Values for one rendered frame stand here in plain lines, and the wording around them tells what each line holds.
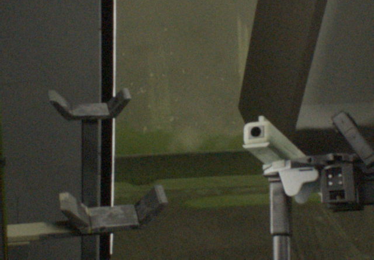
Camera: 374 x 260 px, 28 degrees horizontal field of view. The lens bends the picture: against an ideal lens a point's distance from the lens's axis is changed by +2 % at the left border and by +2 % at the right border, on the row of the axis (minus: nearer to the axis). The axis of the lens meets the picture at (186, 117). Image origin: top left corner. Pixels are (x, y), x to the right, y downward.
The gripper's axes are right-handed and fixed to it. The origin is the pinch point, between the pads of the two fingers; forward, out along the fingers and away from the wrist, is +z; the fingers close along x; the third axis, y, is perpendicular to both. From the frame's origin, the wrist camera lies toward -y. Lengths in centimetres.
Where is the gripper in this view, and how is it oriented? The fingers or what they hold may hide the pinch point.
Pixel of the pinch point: (275, 170)
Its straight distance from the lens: 130.9
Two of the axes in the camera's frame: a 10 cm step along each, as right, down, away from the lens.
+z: -9.1, 1.3, 3.9
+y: -0.2, 9.4, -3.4
